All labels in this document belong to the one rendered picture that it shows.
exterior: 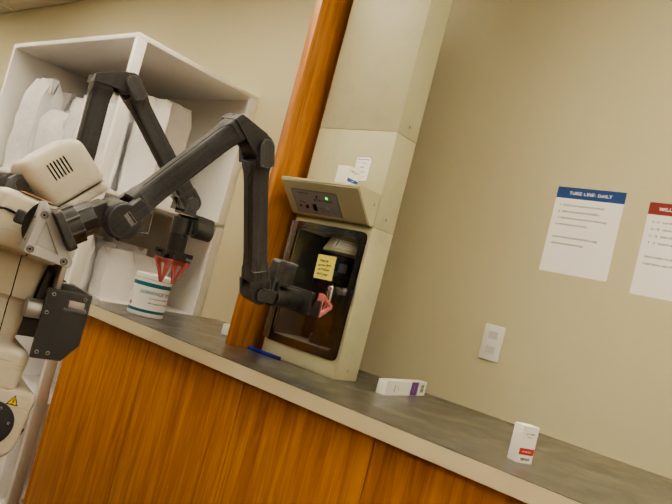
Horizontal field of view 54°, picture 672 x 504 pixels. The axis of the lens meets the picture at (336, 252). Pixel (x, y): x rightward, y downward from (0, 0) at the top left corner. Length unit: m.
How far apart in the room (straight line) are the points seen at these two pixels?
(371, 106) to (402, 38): 0.23
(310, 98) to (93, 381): 1.21
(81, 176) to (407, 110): 0.98
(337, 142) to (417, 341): 0.74
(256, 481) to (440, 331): 0.85
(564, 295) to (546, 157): 0.46
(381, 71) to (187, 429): 1.24
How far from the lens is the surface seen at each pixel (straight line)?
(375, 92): 2.13
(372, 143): 2.07
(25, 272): 1.64
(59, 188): 1.61
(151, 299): 2.38
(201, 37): 3.70
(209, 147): 1.57
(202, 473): 1.96
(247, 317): 2.17
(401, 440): 1.49
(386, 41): 2.19
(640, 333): 2.06
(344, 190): 1.94
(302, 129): 2.24
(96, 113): 1.94
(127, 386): 2.25
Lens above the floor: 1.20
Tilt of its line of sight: 3 degrees up
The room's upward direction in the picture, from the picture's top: 14 degrees clockwise
